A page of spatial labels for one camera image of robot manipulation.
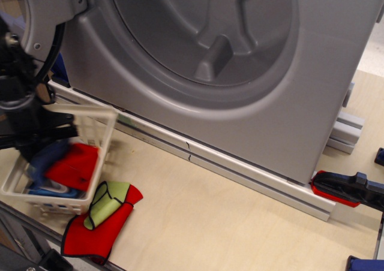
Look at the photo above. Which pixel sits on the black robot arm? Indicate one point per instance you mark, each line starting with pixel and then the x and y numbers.
pixel 18 80

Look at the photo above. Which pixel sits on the short aluminium profile block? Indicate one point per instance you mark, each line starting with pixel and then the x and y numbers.
pixel 346 132

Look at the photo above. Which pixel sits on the red black clamp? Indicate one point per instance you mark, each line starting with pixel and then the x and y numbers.
pixel 348 190

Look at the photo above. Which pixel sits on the green cloth on table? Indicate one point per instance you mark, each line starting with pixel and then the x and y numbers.
pixel 108 198

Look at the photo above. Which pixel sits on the white plastic basket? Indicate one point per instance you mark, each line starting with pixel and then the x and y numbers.
pixel 95 126

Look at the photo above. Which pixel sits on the black clamp part right edge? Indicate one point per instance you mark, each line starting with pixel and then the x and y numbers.
pixel 379 159

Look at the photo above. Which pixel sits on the red cloth on table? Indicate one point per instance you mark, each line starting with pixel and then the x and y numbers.
pixel 97 244

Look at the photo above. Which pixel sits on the aluminium profile rail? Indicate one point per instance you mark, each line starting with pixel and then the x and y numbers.
pixel 275 186

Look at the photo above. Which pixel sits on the grey toy washing machine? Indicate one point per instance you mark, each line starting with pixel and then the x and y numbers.
pixel 260 80

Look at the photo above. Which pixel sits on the red cloth in basket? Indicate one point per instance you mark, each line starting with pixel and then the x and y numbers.
pixel 76 168

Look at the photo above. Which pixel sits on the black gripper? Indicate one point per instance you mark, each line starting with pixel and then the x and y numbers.
pixel 31 128

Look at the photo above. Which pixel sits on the light blue cloth in basket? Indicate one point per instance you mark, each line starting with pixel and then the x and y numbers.
pixel 53 189

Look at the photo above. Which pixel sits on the grey washing machine door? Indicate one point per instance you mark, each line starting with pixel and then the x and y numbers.
pixel 43 16

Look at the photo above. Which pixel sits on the blue clamp bottom right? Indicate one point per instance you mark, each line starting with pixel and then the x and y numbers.
pixel 357 264

